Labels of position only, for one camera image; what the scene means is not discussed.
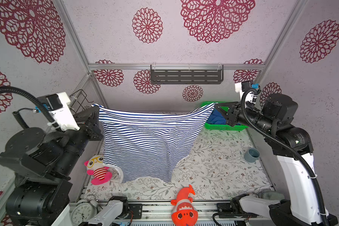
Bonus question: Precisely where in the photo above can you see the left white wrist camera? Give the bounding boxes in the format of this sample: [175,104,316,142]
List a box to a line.
[38,92,80,131]

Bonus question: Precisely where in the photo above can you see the green folded towel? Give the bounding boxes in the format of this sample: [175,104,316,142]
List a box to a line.
[258,190,284,201]

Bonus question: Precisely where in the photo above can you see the grey wall shelf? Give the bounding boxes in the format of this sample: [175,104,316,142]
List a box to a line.
[150,65,224,85]

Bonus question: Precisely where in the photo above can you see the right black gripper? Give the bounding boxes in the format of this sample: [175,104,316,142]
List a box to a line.
[215,102,274,138]

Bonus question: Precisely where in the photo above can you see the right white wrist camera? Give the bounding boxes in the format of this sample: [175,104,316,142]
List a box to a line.
[235,80,261,104]

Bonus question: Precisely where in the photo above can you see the pink white plush doll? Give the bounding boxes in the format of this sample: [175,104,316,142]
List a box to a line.
[84,155,113,186]

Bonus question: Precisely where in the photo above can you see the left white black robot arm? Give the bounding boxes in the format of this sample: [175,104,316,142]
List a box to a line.
[0,86,103,226]

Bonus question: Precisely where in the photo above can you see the black wire rack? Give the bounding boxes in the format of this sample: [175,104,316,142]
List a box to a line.
[69,89,93,114]

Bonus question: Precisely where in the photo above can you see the white alarm clock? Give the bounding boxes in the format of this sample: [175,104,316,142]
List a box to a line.
[70,199,98,226]

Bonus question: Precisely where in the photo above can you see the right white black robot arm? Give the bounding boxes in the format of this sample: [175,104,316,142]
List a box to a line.
[215,93,338,226]

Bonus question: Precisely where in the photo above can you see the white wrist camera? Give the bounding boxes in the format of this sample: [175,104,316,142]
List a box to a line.
[235,80,261,104]
[38,92,80,131]

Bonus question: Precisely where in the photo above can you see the green plastic basket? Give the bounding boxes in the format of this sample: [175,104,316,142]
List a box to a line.
[204,108,248,131]

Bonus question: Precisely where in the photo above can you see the blue white striped tank top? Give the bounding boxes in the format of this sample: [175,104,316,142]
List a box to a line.
[96,103,215,183]

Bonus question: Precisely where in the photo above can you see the red fish plush toy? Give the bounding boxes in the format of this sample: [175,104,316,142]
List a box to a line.
[171,185,198,226]

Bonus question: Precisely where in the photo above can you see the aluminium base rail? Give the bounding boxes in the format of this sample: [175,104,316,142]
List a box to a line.
[60,200,300,226]

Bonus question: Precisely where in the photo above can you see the grey blue cup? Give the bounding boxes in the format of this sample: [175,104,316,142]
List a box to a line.
[244,148,260,163]

